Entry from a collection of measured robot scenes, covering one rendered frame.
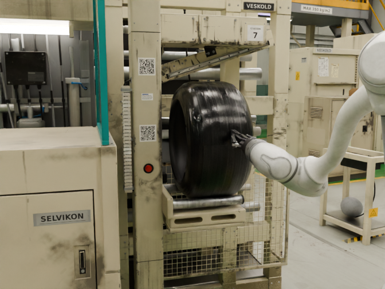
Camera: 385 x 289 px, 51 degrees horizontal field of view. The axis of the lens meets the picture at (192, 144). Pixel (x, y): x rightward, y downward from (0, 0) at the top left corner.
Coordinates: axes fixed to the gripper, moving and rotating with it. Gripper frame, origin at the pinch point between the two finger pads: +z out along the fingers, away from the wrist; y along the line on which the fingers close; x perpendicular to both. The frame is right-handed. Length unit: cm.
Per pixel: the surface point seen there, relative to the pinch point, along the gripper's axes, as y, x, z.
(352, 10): -522, -88, 673
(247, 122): -7.7, -3.6, 6.5
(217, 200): 2.4, 33.8, 10.3
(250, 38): -26, -37, 54
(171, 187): 18, 37, 38
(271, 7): -52, -55, 88
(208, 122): 10.2, -4.0, 5.8
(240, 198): -8.5, 33.6, 10.4
